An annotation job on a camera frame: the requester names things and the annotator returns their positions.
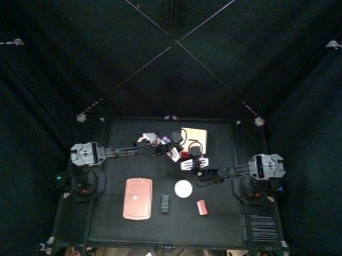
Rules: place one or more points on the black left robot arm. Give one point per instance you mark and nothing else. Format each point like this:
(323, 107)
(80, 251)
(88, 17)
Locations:
(87, 153)

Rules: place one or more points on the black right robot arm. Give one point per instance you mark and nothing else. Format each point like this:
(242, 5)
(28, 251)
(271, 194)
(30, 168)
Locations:
(266, 165)

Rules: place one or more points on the small purple object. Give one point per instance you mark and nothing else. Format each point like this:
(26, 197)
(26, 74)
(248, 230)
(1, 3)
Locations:
(165, 138)

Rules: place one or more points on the pale whitish toy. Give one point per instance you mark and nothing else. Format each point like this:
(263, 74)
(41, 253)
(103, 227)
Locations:
(149, 137)

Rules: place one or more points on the white cloth corner clamp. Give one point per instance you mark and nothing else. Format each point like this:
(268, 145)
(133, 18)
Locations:
(332, 44)
(17, 42)
(169, 117)
(80, 117)
(259, 120)

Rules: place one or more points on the white oval plate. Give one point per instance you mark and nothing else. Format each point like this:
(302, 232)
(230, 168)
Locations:
(183, 188)

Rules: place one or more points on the red and white small box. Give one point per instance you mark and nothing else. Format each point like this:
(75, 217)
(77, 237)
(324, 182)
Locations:
(201, 207)

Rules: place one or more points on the small dark remote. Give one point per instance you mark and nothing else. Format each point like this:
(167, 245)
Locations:
(164, 203)

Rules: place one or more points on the pink rectangular tray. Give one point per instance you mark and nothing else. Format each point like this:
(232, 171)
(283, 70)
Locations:
(137, 198)

